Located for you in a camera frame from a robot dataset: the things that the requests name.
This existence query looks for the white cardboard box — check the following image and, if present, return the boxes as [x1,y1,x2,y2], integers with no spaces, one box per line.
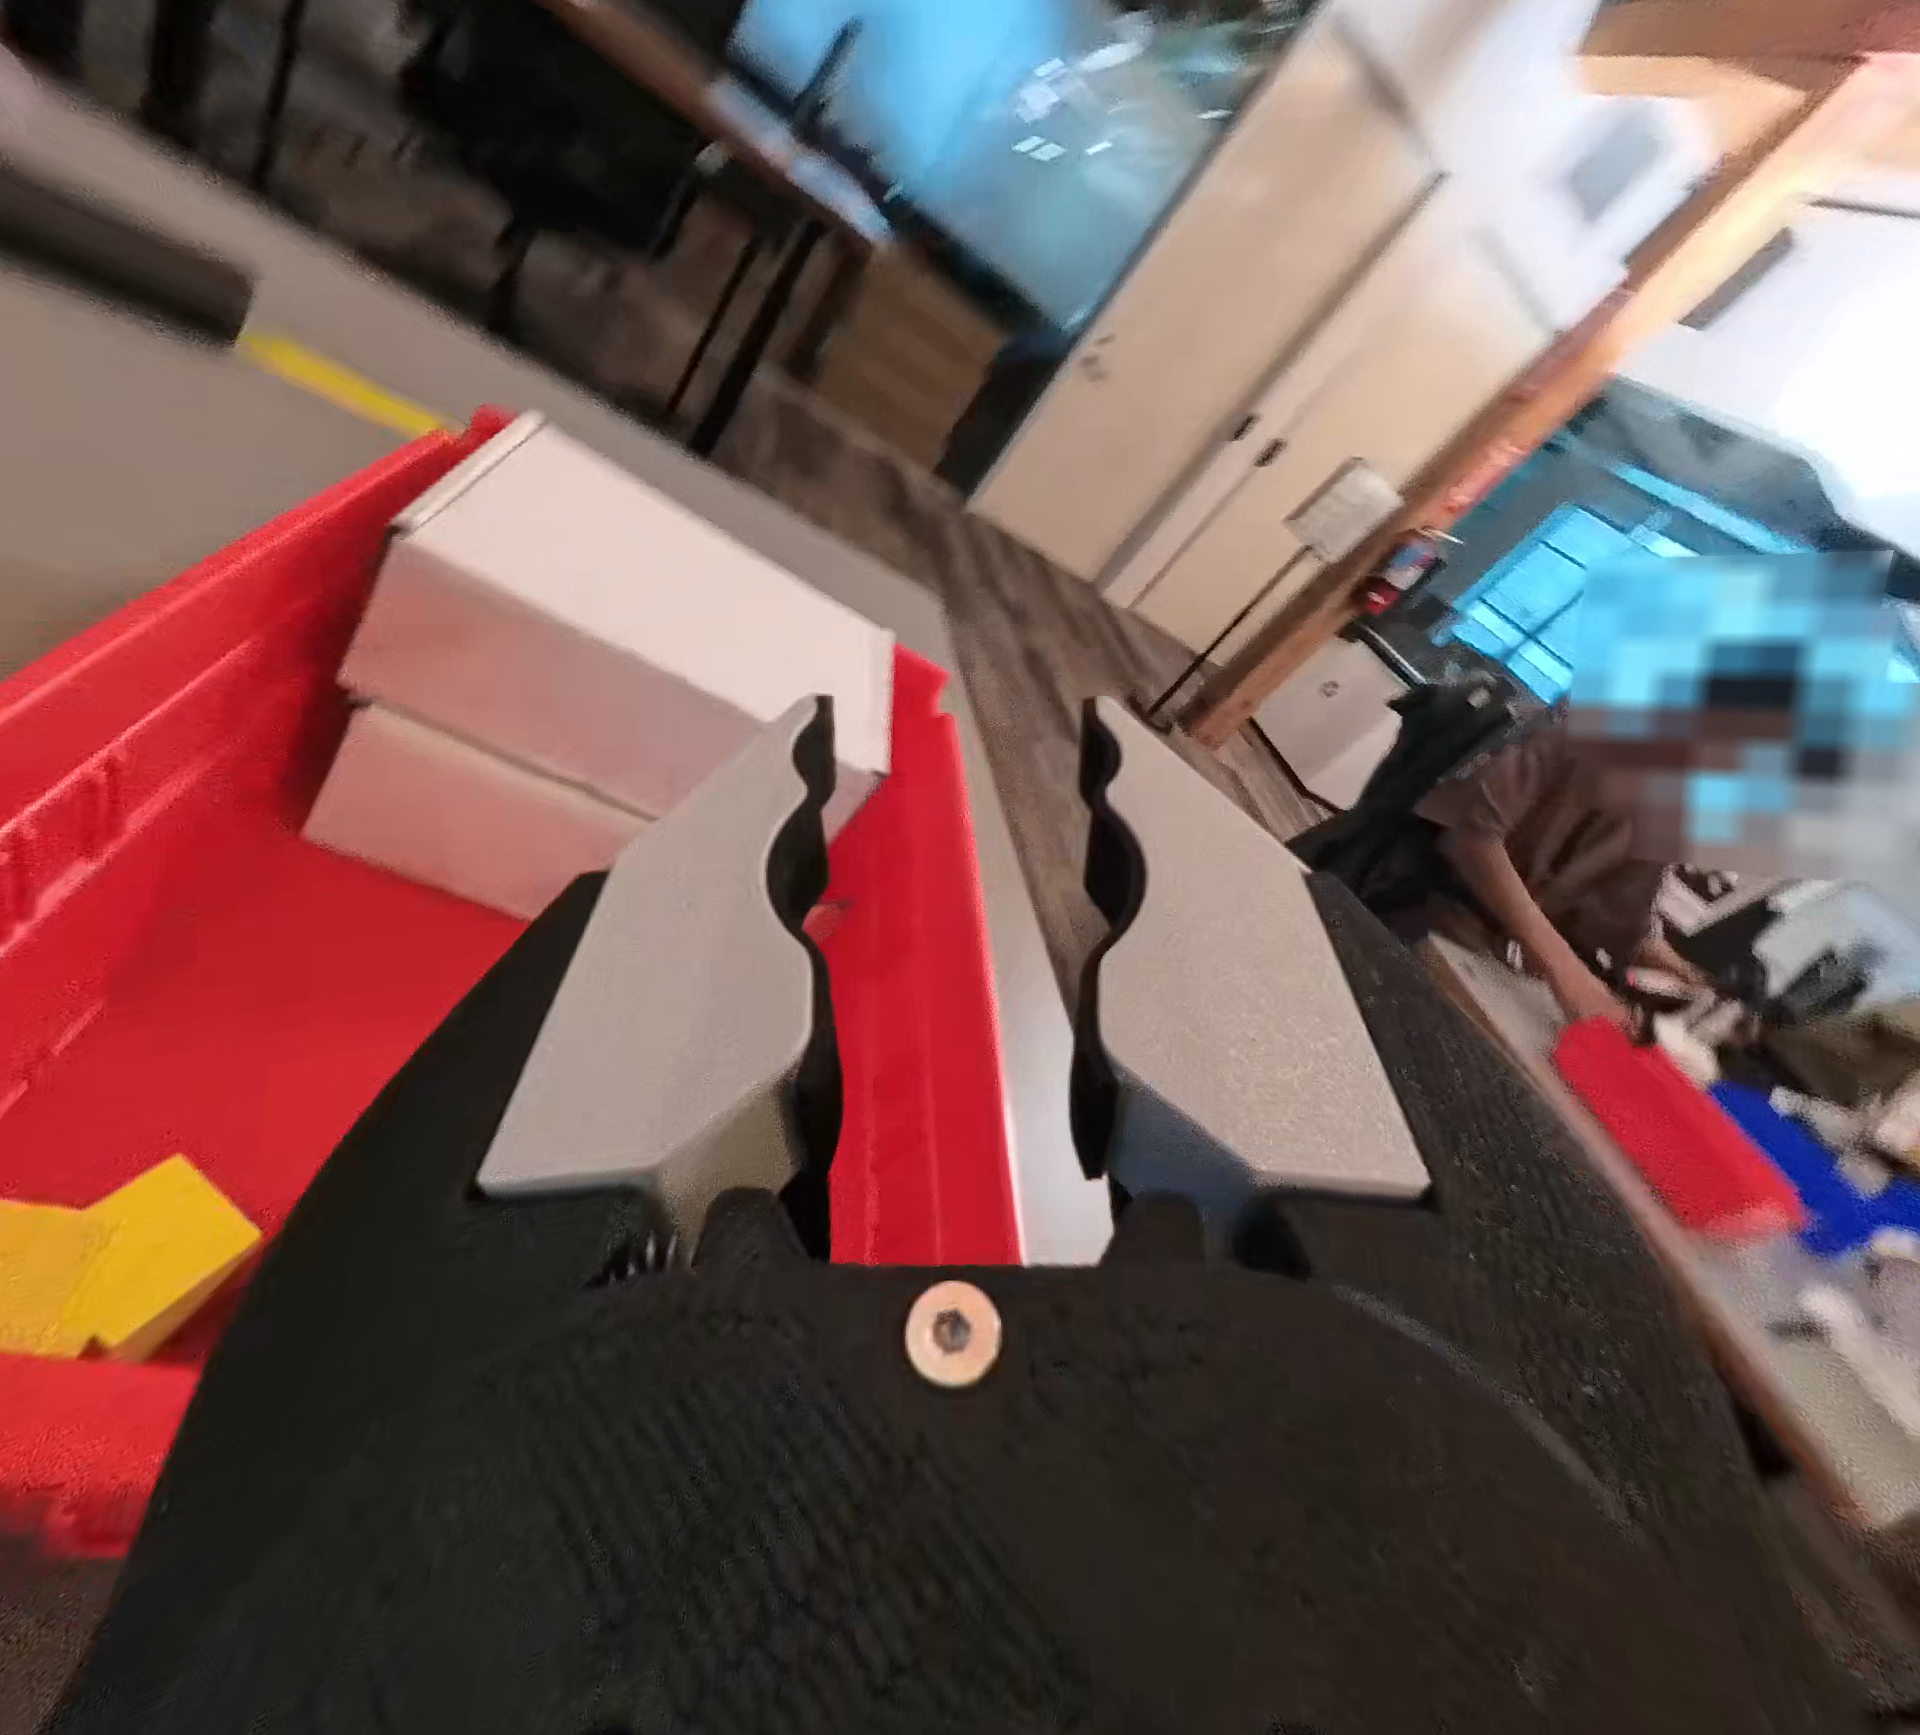
[336,409,897,837]

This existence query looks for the wooden post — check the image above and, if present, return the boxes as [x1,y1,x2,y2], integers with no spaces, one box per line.
[1192,62,1892,747]

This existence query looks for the blue plastic bin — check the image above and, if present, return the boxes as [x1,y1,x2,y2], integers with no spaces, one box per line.
[1709,1079,1920,1259]

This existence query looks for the yellow cube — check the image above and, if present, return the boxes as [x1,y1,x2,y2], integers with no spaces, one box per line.
[89,1153,263,1365]
[0,1197,119,1359]

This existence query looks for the black stanchion pole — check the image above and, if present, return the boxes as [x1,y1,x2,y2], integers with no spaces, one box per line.
[1145,547,1314,735]

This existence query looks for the glass window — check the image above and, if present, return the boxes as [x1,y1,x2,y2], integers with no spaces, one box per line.
[1440,385,1848,701]

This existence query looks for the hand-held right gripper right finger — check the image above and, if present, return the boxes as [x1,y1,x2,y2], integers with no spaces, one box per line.
[1067,695,1432,1233]

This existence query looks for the white paper notice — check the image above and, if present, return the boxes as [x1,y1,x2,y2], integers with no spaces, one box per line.
[1286,459,1408,561]

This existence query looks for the white cabinet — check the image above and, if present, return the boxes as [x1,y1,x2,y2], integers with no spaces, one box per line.
[966,26,1501,633]

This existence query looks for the grey background table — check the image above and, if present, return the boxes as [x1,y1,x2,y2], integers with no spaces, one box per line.
[1416,925,1920,1541]

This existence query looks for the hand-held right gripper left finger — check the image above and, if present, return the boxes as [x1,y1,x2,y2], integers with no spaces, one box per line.
[473,695,842,1259]

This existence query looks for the yellow tape strip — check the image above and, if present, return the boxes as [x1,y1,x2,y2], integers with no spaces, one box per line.
[236,327,460,441]

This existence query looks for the red plastic bin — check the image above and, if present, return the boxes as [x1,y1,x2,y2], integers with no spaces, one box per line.
[1548,1015,1812,1241]
[0,403,1026,1563]

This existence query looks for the wooden desk with black legs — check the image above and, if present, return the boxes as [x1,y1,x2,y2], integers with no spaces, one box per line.
[343,0,901,453]

